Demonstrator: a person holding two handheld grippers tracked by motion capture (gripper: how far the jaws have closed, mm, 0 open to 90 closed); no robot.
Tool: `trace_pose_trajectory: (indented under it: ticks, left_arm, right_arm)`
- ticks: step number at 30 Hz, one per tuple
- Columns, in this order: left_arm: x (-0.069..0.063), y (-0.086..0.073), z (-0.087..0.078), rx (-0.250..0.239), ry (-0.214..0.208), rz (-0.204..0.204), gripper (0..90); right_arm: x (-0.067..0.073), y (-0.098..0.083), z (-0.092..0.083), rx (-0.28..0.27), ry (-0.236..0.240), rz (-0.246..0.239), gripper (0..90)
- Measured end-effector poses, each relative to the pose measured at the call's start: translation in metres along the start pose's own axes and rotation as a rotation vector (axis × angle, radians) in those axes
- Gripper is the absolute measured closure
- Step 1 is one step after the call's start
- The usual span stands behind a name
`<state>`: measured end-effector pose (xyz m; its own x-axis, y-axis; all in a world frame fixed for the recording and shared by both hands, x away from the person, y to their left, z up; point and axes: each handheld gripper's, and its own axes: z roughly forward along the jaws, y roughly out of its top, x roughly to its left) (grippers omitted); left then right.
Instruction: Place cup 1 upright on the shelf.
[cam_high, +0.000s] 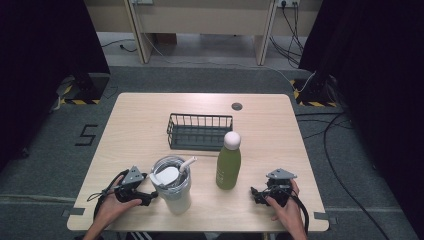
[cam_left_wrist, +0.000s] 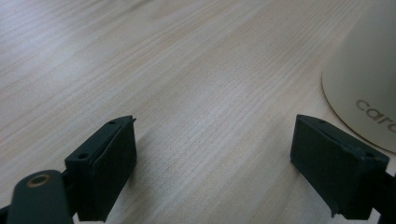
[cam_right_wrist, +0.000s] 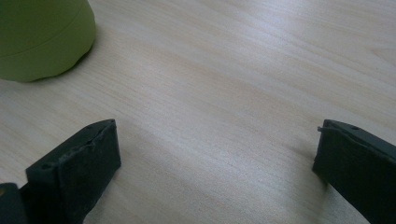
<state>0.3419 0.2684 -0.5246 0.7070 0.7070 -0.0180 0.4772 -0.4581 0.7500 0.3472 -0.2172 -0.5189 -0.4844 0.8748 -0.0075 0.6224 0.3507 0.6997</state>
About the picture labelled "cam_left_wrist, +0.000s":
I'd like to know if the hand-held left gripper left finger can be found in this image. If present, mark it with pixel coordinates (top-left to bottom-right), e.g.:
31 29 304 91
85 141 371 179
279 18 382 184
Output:
64 115 138 222

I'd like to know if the cream tumbler with straw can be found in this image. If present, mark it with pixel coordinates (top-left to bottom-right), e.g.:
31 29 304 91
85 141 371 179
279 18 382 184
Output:
321 0 396 154

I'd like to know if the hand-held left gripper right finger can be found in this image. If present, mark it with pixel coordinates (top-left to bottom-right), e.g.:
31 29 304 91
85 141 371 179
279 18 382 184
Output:
290 114 390 220

